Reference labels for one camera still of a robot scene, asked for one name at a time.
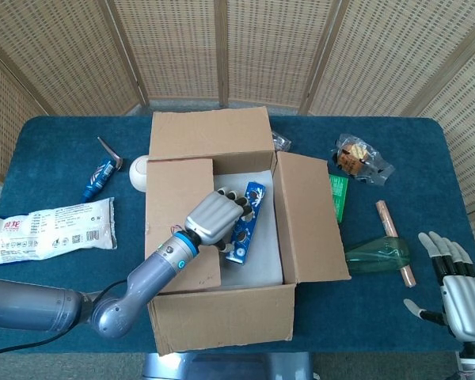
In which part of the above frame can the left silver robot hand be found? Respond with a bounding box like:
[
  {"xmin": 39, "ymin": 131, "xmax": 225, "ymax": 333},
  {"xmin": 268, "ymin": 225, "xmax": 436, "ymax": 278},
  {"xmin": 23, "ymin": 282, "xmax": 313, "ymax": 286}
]
[{"xmin": 184, "ymin": 188, "xmax": 257, "ymax": 254}]

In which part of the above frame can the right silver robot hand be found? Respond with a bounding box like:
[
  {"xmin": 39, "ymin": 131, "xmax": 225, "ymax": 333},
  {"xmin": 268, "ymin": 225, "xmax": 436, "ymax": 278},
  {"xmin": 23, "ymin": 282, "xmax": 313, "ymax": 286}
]
[{"xmin": 403, "ymin": 231, "xmax": 475, "ymax": 342}]

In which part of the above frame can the large cardboard box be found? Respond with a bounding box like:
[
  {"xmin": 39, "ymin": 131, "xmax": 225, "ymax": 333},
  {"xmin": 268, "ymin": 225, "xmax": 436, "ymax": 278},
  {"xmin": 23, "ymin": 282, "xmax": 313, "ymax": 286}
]
[{"xmin": 144, "ymin": 105, "xmax": 352, "ymax": 356}]

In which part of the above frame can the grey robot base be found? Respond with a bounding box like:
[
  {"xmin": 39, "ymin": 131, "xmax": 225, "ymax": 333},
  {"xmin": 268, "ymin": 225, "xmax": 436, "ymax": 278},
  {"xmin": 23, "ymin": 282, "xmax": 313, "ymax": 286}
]
[{"xmin": 142, "ymin": 351, "xmax": 314, "ymax": 380}]

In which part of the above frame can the blue cloth-covered table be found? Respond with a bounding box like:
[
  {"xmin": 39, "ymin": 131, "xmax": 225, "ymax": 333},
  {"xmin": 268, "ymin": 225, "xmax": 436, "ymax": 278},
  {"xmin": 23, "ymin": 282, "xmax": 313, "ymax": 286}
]
[{"xmin": 0, "ymin": 115, "xmax": 475, "ymax": 354}]

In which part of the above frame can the blue cookie box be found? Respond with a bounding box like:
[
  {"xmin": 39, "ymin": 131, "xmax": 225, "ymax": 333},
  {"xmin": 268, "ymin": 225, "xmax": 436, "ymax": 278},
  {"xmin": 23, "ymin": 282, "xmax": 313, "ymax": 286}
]
[{"xmin": 225, "ymin": 180, "xmax": 268, "ymax": 265}]

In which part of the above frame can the white foam liner sheet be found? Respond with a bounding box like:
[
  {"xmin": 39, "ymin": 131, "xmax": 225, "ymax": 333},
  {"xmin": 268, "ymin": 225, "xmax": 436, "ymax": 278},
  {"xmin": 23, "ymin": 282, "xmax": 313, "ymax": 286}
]
[{"xmin": 213, "ymin": 168, "xmax": 284, "ymax": 292}]

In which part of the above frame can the white round bowl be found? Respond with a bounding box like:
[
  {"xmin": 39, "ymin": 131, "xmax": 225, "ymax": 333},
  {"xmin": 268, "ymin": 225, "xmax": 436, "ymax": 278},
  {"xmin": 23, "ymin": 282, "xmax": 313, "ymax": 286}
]
[{"xmin": 128, "ymin": 154, "xmax": 150, "ymax": 192}]

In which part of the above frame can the green transparent plastic bag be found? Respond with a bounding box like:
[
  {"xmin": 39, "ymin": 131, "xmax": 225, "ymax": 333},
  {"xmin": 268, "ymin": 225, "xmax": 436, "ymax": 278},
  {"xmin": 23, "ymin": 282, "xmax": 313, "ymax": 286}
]
[{"xmin": 344, "ymin": 236, "xmax": 412, "ymax": 275}]

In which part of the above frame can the clear packet dark pastry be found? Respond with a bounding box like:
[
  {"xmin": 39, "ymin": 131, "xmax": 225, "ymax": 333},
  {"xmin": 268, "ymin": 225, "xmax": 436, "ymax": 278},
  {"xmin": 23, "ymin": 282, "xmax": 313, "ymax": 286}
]
[{"xmin": 272, "ymin": 130, "xmax": 292, "ymax": 152}]

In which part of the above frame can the pink-brown paper roll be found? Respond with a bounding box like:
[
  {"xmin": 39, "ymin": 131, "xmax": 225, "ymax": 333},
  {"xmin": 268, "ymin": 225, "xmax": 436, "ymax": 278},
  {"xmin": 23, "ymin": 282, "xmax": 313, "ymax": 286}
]
[{"xmin": 374, "ymin": 200, "xmax": 417, "ymax": 288}]

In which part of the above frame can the blue squeeze tube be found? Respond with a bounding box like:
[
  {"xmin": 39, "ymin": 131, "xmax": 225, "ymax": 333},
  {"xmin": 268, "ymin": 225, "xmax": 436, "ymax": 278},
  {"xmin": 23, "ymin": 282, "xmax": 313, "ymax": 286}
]
[{"xmin": 81, "ymin": 158, "xmax": 118, "ymax": 203}]

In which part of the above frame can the green printed box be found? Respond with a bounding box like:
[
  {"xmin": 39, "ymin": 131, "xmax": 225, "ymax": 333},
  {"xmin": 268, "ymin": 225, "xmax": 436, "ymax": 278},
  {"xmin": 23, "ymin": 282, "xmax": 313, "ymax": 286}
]
[{"xmin": 328, "ymin": 173, "xmax": 349, "ymax": 225}]

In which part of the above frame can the clear bag with cakes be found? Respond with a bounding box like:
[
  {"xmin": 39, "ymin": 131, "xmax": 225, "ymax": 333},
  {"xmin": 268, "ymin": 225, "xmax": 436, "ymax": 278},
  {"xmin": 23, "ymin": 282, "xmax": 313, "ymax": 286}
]
[{"xmin": 331, "ymin": 133, "xmax": 397, "ymax": 186}]

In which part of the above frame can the white printed food bag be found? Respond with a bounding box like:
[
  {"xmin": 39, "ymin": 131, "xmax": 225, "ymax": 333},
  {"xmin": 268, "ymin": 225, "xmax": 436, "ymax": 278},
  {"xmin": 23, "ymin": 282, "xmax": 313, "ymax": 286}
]
[{"xmin": 0, "ymin": 196, "xmax": 119, "ymax": 267}]

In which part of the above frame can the bamboo folding screen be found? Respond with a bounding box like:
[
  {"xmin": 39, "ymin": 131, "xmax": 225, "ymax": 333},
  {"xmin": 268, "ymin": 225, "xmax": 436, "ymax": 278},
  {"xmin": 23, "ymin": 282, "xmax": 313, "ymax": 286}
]
[{"xmin": 0, "ymin": 0, "xmax": 475, "ymax": 222}]

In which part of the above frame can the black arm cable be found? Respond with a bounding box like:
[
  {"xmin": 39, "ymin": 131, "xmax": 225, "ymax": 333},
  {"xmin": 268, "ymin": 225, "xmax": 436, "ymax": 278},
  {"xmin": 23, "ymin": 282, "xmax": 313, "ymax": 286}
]
[{"xmin": 0, "ymin": 279, "xmax": 128, "ymax": 359}]

